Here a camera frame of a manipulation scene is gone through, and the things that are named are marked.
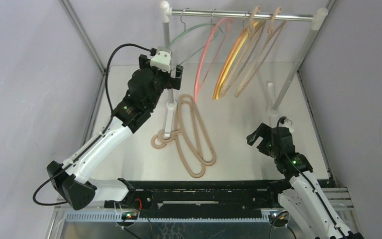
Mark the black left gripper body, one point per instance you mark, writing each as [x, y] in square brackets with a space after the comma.
[162, 79]

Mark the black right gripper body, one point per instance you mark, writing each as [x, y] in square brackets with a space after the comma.
[265, 138]

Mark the pink wire hanger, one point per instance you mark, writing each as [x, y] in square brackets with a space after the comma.
[198, 83]

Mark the yellow wire hanger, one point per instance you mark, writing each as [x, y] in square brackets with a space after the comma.
[255, 42]

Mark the green wire hanger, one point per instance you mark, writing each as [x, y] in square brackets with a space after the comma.
[185, 32]

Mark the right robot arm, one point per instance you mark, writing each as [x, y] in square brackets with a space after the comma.
[299, 192]

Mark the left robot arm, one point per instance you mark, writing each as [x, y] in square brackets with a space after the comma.
[72, 178]

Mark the metal clothes rack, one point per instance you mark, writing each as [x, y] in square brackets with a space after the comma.
[275, 102]

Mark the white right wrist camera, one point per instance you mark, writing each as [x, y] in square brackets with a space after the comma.
[285, 122]

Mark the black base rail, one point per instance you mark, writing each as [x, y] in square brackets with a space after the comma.
[201, 199]

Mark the aluminium frame left post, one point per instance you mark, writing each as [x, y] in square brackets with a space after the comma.
[82, 33]

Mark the aluminium frame post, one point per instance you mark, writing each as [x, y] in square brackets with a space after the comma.
[82, 33]
[319, 18]

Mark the aluminium frame right post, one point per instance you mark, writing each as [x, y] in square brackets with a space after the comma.
[319, 18]

